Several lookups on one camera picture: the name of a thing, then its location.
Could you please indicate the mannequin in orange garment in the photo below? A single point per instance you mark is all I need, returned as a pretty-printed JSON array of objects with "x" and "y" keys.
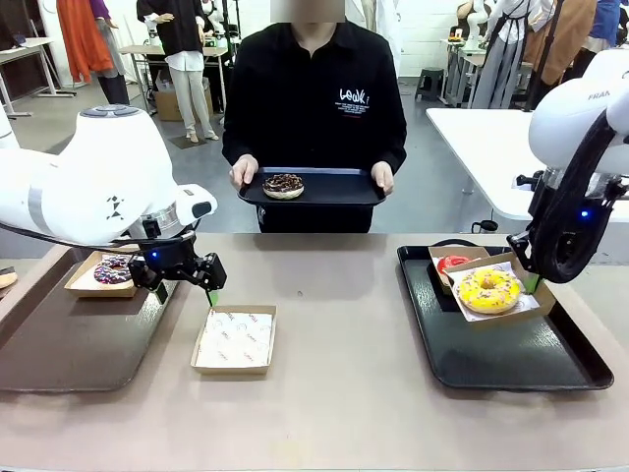
[{"x": 83, "y": 39}]

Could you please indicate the person's right hand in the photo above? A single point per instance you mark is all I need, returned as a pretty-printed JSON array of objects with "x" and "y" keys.
[{"x": 245, "y": 166}]

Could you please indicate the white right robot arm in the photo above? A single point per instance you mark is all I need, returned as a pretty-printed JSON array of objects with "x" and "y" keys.
[{"x": 555, "y": 118}]

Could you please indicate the dark grey plastic stool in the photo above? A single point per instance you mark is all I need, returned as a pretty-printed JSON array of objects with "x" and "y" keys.
[{"x": 430, "y": 81}]

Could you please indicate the mannequin in brown coat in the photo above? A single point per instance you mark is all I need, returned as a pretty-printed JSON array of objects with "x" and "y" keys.
[{"x": 565, "y": 39}]

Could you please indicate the wooden top table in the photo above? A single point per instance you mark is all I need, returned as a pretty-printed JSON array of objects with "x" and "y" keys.
[{"x": 137, "y": 50}]

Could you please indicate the brown glazed donut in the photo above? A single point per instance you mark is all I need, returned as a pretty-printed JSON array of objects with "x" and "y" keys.
[{"x": 7, "y": 277}]

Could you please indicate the dark floor mat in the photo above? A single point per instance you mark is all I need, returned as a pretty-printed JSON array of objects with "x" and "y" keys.
[{"x": 179, "y": 142}]

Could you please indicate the chocolate sprinkled donut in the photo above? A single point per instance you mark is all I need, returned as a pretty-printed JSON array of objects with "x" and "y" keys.
[{"x": 282, "y": 186}]

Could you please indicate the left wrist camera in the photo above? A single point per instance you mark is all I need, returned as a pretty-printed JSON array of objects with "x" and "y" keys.
[{"x": 151, "y": 228}]

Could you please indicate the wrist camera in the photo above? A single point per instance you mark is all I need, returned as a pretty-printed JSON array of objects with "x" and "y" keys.
[
  {"x": 151, "y": 228},
  {"x": 528, "y": 180}
]

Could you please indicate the mannequin grey skirt black apron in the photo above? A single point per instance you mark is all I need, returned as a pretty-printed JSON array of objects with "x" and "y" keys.
[{"x": 496, "y": 64}]

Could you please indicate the mannequin black top beige pants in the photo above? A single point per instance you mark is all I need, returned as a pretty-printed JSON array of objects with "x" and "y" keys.
[{"x": 179, "y": 29}]

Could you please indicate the person's right forearm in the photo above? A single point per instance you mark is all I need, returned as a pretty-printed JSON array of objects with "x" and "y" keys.
[{"x": 236, "y": 140}]

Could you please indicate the small black serving tray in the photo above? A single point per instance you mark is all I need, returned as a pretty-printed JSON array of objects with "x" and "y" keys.
[{"x": 344, "y": 189}]

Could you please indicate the yellow sprinkled donut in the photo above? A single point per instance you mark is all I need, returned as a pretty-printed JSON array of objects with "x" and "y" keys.
[{"x": 474, "y": 290}]

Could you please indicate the kraft paper food box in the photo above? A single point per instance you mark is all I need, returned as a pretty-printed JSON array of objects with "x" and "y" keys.
[
  {"x": 231, "y": 371},
  {"x": 506, "y": 318},
  {"x": 98, "y": 293},
  {"x": 435, "y": 253}
]

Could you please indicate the red glazed donut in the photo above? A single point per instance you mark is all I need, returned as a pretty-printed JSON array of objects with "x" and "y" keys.
[{"x": 444, "y": 264}]

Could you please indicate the person's left hand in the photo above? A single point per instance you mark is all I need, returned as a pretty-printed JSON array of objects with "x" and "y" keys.
[{"x": 383, "y": 176}]

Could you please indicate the person's left forearm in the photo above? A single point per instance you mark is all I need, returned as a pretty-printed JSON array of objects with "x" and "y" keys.
[{"x": 393, "y": 142}]

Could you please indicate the large brown serving tray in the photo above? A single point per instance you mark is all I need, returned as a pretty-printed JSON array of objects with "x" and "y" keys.
[{"x": 74, "y": 344}]

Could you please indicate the figure in blue top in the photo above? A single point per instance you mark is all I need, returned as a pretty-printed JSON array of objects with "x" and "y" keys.
[{"x": 607, "y": 22}]

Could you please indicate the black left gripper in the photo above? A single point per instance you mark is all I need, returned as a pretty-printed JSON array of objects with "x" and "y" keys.
[{"x": 172, "y": 258}]

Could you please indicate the grey desk with equipment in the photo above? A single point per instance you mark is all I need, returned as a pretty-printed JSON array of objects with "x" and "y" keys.
[{"x": 454, "y": 49}]

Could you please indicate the white-legged side table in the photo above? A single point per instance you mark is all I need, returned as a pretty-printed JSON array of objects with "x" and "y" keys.
[{"x": 24, "y": 46}]

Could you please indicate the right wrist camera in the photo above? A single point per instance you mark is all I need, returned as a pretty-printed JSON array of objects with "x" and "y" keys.
[{"x": 528, "y": 180}]

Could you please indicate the purple sprinkled donut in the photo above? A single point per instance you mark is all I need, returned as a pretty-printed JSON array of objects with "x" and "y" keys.
[{"x": 105, "y": 275}]

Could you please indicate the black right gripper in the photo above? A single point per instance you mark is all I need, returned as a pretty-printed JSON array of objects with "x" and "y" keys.
[{"x": 572, "y": 236}]

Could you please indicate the person in black shirt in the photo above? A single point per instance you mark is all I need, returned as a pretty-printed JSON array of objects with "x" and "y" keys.
[{"x": 314, "y": 98}]

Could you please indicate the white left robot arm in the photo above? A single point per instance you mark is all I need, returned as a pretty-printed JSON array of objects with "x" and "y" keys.
[{"x": 98, "y": 172}]

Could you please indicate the large black serving tray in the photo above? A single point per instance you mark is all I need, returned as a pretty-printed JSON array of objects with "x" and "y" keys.
[{"x": 491, "y": 354}]

